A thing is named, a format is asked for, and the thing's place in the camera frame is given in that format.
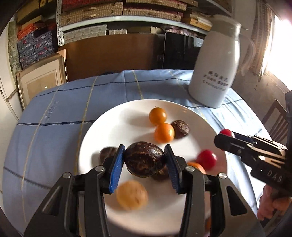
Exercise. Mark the orange tangerine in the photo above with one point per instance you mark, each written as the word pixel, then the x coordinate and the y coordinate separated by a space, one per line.
pixel 197 166

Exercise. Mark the dark purple passion fruit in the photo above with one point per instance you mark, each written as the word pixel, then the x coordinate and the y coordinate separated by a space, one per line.
pixel 144 159

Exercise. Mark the wooden chair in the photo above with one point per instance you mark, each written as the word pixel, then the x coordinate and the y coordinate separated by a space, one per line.
pixel 279 129

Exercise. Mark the small orange fruit back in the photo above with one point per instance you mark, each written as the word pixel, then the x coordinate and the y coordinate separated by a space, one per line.
pixel 157 116

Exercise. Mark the right hand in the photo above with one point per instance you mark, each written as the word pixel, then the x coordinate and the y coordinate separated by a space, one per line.
pixel 267 205

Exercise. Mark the brown wooden board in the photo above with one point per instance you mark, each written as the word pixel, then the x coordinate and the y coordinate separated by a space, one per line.
pixel 112 54

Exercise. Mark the pale yellow round fruit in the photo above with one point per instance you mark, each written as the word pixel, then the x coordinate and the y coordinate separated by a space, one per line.
pixel 132 195

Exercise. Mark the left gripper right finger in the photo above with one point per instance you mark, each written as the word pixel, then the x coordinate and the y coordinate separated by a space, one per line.
pixel 230 213

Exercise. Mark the white thermos jug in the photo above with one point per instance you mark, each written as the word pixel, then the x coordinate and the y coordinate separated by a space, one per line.
pixel 217 62

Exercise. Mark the dark passion fruit back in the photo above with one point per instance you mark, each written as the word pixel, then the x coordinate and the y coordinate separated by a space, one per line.
pixel 181 129

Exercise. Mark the small orange fruit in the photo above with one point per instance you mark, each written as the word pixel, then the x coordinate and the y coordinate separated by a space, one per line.
pixel 157 116
pixel 164 133

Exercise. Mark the dark passion fruit under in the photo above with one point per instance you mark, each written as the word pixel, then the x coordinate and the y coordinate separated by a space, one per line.
pixel 162 175

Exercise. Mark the blue patterned boxes stack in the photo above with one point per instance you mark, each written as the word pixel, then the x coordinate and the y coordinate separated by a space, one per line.
pixel 35 42

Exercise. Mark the metal storage shelf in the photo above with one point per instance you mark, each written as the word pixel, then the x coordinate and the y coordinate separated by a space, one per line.
pixel 188 15

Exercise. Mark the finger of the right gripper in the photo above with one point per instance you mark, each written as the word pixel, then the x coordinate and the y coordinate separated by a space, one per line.
pixel 239 136
pixel 230 144

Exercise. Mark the framed picture beige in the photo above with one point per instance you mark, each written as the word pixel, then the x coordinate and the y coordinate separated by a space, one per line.
pixel 42 75

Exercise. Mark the small orange fruit front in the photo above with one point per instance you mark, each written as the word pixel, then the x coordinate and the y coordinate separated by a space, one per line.
pixel 164 133

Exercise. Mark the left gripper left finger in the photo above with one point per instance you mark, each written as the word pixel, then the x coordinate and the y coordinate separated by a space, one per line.
pixel 57 215

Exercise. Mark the dark passion fruit left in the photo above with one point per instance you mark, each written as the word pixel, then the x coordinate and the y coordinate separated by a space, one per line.
pixel 107 152

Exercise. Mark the white round plate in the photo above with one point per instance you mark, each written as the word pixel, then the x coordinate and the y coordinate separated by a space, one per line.
pixel 129 123

